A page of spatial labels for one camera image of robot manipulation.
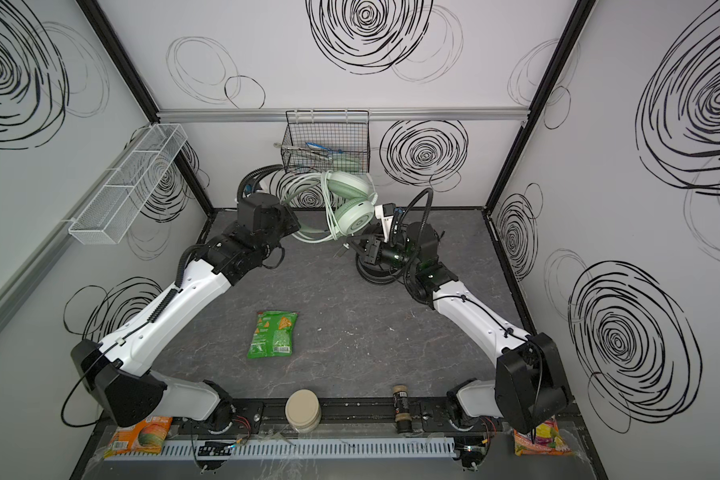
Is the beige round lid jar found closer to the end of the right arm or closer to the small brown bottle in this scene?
the small brown bottle

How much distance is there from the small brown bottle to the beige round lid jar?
0.65ft

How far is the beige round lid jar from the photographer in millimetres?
687

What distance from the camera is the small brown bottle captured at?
28.4 inches
